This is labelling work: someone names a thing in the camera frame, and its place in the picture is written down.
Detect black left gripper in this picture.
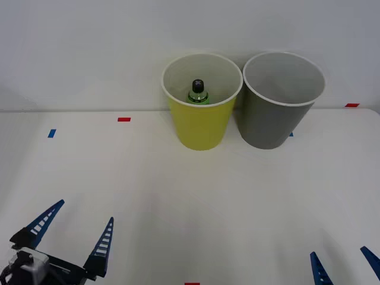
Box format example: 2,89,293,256
9,199,115,285

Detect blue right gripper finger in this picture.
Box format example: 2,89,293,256
309,251,334,285
360,245,380,281

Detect green bottle with black cap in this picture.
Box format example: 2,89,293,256
186,78,210,106

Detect grey plastic bin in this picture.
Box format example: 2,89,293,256
242,50,326,150

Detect yellow-green plastic bin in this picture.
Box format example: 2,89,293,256
161,52,244,151

